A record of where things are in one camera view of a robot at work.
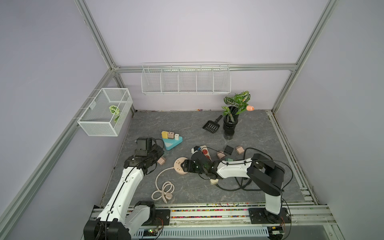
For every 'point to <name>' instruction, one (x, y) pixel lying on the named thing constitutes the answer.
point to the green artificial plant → (239, 103)
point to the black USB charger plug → (228, 150)
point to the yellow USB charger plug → (164, 134)
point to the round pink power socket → (177, 166)
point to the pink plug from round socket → (161, 160)
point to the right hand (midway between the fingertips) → (184, 165)
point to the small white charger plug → (176, 136)
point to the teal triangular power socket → (169, 143)
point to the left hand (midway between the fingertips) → (162, 150)
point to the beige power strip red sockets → (205, 150)
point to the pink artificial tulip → (249, 108)
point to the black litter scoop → (212, 126)
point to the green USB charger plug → (229, 160)
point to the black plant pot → (230, 122)
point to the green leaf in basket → (113, 109)
